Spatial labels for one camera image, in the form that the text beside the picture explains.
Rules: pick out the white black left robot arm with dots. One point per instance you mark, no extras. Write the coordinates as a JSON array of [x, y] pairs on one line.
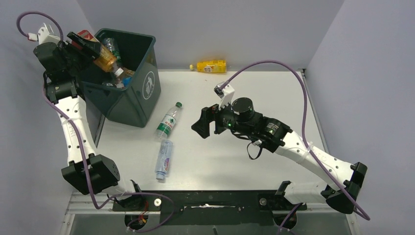
[[87, 171]]

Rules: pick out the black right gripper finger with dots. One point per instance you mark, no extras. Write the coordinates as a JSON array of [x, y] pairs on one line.
[[202, 127], [208, 114]]

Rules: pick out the aluminium frame rail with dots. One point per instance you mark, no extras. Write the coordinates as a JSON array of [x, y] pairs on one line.
[[82, 204]]

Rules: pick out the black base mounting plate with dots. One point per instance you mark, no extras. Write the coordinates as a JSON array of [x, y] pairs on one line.
[[198, 207]]

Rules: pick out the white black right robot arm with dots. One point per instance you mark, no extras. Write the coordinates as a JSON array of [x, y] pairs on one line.
[[340, 182]]

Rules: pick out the yellow juice bottle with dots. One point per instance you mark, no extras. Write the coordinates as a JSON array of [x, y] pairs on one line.
[[212, 66]]

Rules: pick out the clear bottle blue label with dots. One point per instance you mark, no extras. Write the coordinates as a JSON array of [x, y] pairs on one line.
[[122, 83]]

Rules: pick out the orange drink bottle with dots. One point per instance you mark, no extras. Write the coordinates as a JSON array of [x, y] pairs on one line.
[[128, 72]]

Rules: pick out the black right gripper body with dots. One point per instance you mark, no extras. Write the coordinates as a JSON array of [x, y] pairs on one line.
[[226, 121]]

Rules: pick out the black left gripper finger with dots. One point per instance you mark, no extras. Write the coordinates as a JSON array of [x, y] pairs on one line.
[[79, 41], [85, 55]]

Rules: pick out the red gold tea bottle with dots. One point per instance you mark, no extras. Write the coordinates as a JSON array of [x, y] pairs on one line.
[[106, 60]]

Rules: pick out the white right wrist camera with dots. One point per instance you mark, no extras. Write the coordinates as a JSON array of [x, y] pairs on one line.
[[225, 92]]

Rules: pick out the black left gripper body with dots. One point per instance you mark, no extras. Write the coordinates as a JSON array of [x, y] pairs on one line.
[[68, 51]]

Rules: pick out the purple label Ganten bottle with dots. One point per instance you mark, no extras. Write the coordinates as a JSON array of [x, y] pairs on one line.
[[163, 160]]

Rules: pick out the green cap water bottle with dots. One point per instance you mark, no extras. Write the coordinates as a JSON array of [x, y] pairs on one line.
[[168, 122]]

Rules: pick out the clear bottle green label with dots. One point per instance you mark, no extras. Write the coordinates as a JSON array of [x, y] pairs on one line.
[[112, 46]]

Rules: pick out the dark green plastic bin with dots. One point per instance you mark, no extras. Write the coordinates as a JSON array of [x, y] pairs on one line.
[[133, 104]]

